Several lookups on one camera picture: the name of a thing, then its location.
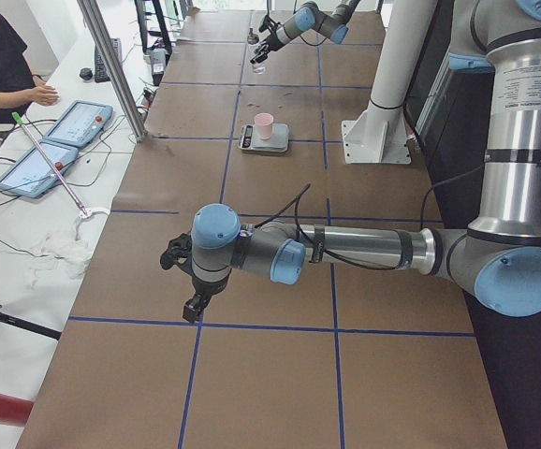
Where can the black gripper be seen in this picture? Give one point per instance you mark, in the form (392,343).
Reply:
(271,40)
(204,287)

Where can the glass sauce bottle metal cap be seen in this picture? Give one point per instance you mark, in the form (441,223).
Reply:
(258,67)

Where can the pink plastic cup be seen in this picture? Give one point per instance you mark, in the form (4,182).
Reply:
(263,125)

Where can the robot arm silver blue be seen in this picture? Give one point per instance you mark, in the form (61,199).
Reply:
(496,258)
(305,18)

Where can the silver digital kitchen scale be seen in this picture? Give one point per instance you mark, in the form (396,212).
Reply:
(277,143)

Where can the crumpled white tissue pile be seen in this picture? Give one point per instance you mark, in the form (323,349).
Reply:
(59,247)

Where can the black keyboard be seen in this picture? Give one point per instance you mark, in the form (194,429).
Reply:
(100,69)

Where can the black computer mouse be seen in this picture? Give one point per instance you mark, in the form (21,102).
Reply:
(86,74)

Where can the upper teach pendant tablet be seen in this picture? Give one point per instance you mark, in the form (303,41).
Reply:
(79,124)

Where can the teach pendant tablet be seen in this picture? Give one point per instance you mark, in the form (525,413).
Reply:
(31,176)
(79,124)

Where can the lower teach pendant tablet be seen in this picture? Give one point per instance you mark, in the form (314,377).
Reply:
(31,176)

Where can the long reacher grabber stick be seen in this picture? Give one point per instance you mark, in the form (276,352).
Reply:
(85,212)

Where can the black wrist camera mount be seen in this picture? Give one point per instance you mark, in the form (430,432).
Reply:
(267,24)

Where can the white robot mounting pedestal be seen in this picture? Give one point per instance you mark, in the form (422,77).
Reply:
(378,135)

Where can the aluminium frame post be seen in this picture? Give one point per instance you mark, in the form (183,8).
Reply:
(99,31)

